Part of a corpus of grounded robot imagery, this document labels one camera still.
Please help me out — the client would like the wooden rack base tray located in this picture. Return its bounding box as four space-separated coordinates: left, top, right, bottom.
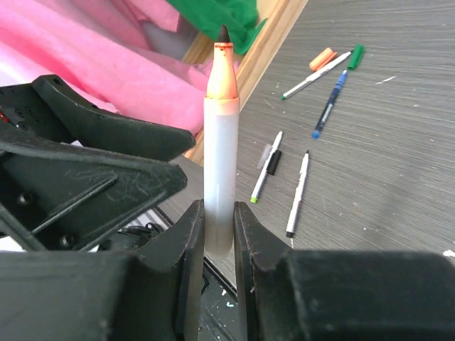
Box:
183 0 308 166

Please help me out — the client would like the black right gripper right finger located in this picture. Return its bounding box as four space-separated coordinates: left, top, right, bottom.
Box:
234 202 454 340

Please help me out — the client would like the orange highlighter cap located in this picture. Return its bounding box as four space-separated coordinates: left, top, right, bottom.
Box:
309 48 338 72

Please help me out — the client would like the white pen with lime end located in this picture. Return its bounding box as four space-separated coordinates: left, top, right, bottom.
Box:
250 131 283 203

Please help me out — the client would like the clear pen cap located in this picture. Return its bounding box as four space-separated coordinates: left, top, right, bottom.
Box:
257 144 272 169

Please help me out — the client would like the white marker with green end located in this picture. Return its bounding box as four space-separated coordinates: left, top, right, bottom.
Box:
281 50 353 100

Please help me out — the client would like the dark blue pen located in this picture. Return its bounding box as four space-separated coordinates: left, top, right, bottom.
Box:
311 70 348 139

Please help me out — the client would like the grey highlighter with orange tip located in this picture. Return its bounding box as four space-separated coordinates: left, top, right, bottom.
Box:
203 24 240 258

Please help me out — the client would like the pink cloth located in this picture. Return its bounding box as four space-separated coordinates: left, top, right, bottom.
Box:
1 1 212 134

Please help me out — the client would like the green cloth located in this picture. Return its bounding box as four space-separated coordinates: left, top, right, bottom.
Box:
168 0 266 55

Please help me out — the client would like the white pen with black end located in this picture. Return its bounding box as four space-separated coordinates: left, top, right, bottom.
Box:
286 150 310 239

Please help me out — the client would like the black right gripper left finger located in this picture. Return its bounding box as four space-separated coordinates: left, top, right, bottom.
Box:
1 200 204 340

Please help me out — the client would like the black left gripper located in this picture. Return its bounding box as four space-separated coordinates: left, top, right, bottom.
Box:
1 75 196 251

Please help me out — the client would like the black pen cap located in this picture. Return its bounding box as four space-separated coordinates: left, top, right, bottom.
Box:
267 150 282 175

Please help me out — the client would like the green pen cap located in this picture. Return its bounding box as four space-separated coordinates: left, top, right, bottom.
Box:
348 44 365 70

